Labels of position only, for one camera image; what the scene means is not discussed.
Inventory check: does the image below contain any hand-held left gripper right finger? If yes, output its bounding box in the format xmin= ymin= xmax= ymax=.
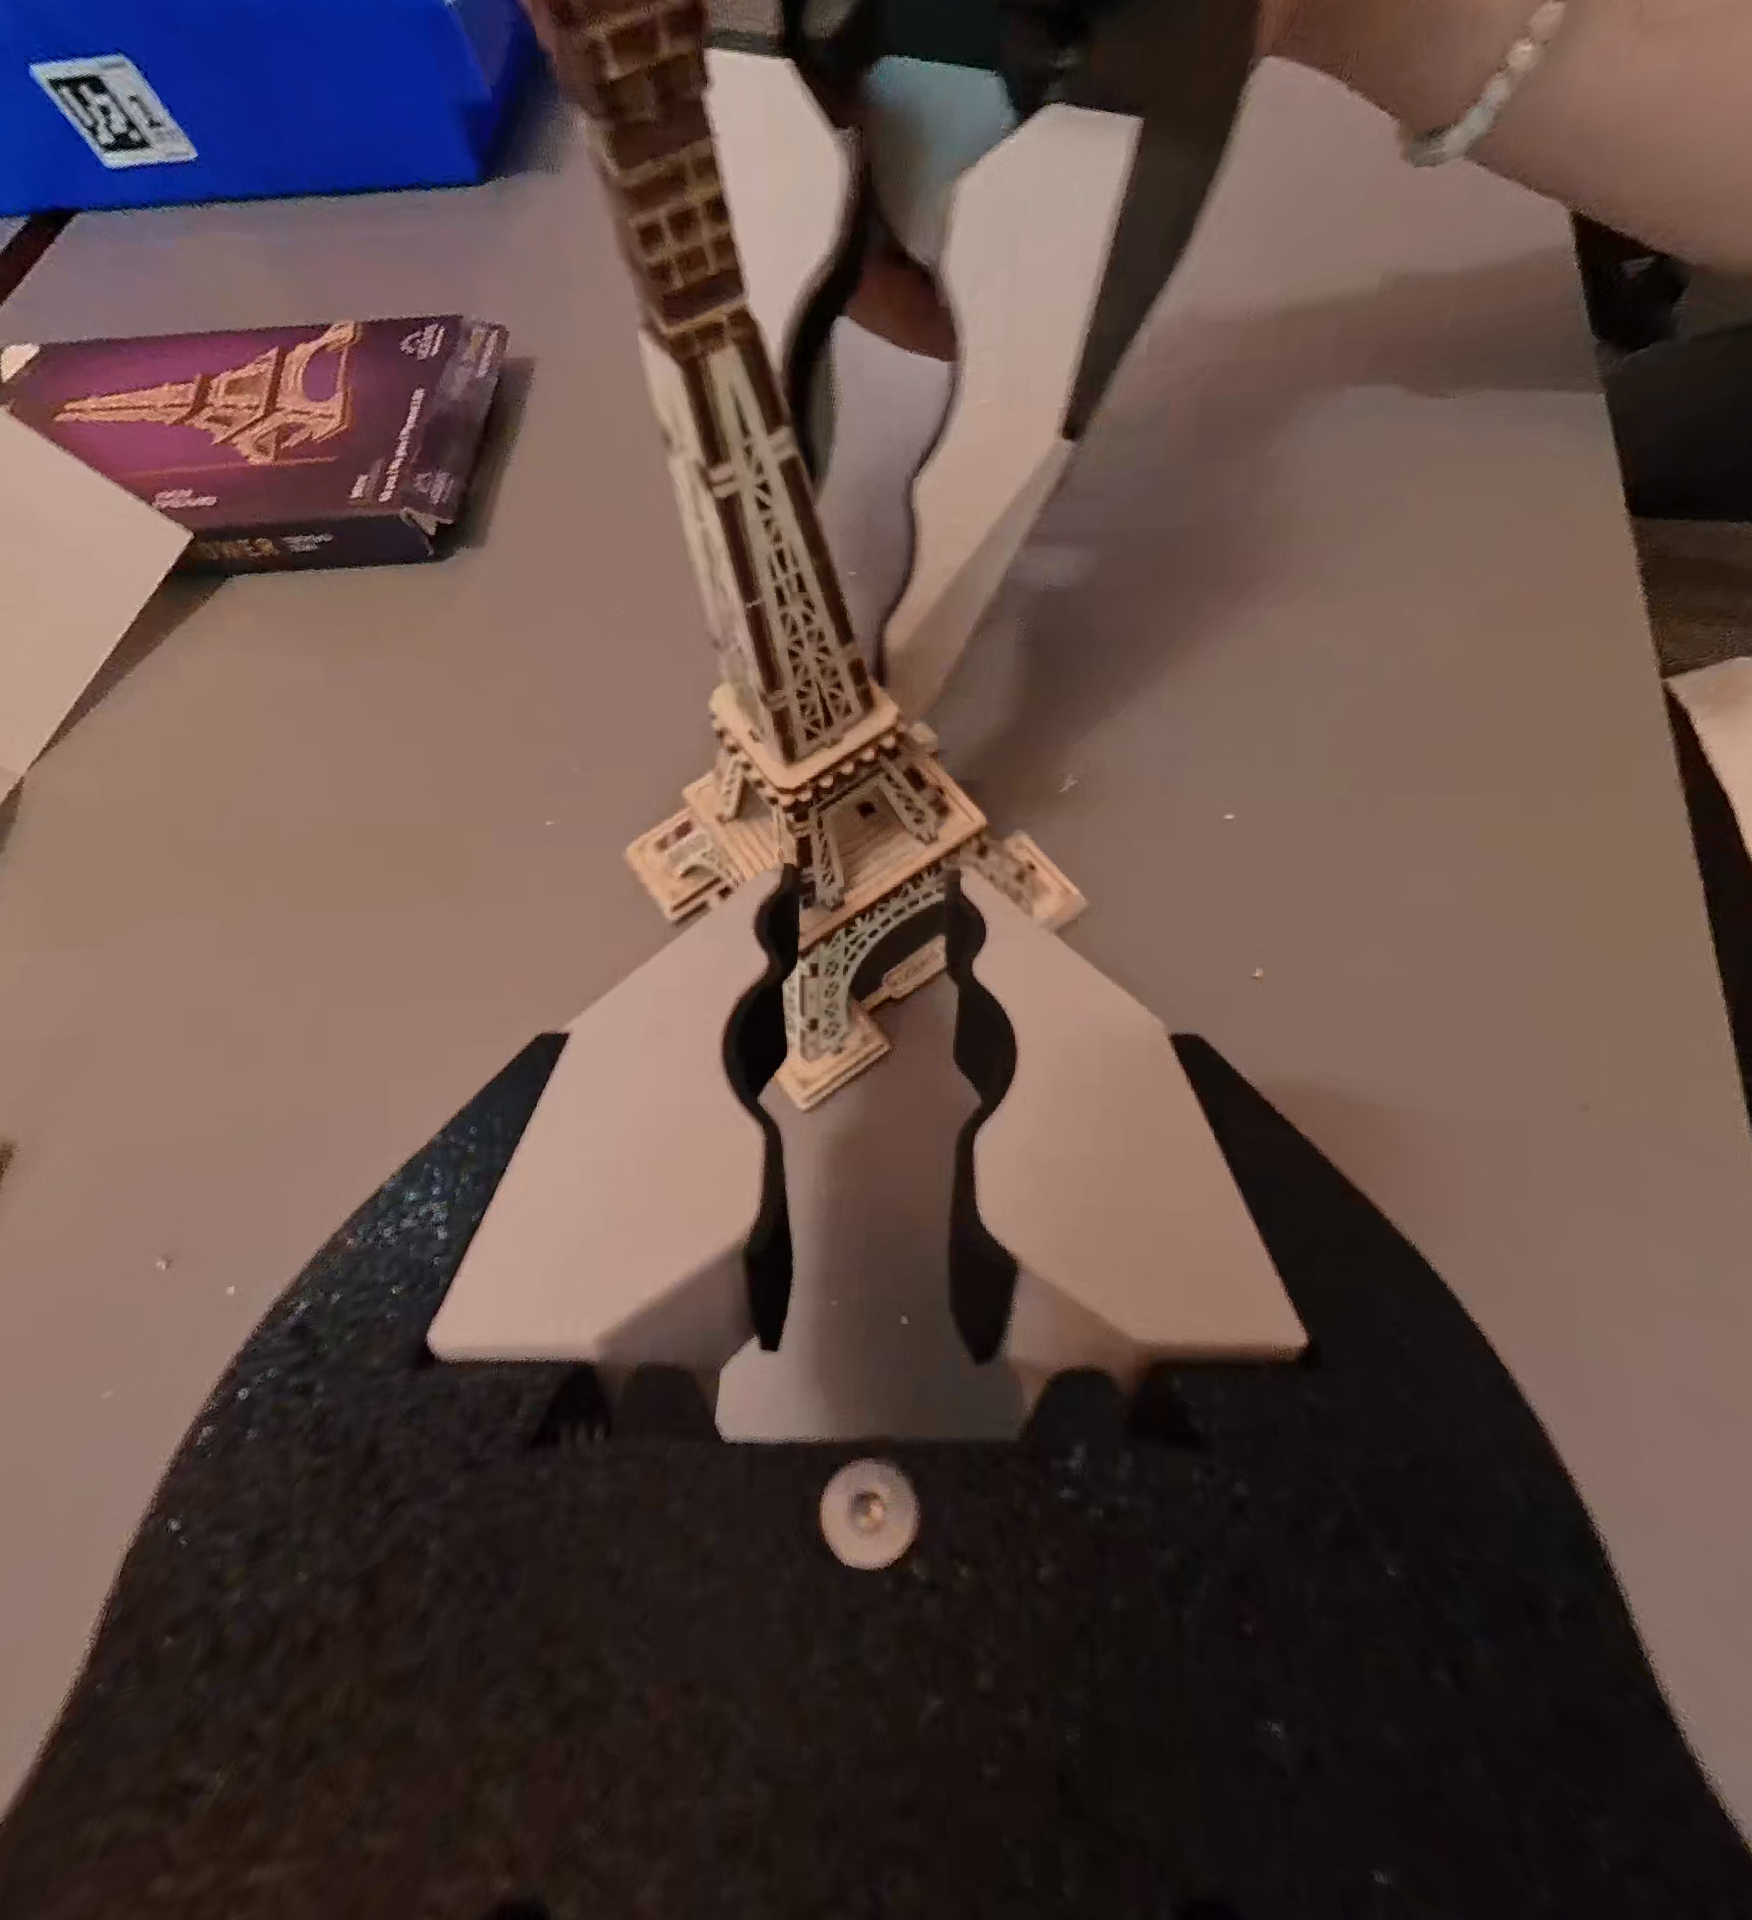
xmin=948 ymin=873 xmax=1313 ymax=1370

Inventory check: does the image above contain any wooden tower model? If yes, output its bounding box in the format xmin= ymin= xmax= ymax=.
xmin=534 ymin=0 xmax=1091 ymax=1115

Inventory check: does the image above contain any purple puzzle box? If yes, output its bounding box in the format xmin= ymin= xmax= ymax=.
xmin=0 ymin=312 xmax=509 ymax=574

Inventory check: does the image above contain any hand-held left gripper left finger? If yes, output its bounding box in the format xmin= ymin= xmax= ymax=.
xmin=423 ymin=867 xmax=806 ymax=1370

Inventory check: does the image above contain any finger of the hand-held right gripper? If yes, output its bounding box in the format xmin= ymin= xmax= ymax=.
xmin=873 ymin=102 xmax=1164 ymax=710
xmin=704 ymin=48 xmax=877 ymax=482

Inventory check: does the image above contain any person's right forearm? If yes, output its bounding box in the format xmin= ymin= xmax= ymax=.
xmin=1432 ymin=0 xmax=1752 ymax=325

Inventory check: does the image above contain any blue plastic bin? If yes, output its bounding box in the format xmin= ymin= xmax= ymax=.
xmin=0 ymin=0 xmax=548 ymax=228

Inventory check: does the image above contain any grey desk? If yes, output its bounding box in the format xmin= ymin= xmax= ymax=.
xmin=0 ymin=44 xmax=1752 ymax=1920

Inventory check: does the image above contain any white instruction sheet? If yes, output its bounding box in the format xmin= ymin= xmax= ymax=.
xmin=0 ymin=356 xmax=196 ymax=918

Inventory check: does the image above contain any pearl bead bracelet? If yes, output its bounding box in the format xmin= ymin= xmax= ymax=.
xmin=1397 ymin=0 xmax=1571 ymax=169

